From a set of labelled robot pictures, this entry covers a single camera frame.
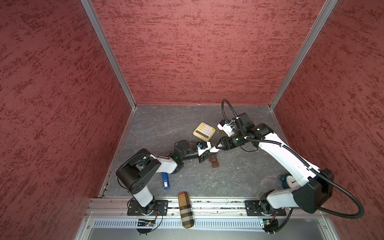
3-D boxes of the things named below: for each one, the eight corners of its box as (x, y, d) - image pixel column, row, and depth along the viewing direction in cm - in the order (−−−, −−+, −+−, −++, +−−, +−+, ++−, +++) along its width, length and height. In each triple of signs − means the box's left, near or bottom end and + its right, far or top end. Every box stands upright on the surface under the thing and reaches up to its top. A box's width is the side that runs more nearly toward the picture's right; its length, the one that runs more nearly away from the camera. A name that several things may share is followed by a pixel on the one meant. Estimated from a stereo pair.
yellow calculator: (192, 134, 105) (192, 132, 104) (201, 122, 112) (201, 121, 110) (208, 142, 101) (208, 141, 99) (216, 130, 107) (217, 128, 106)
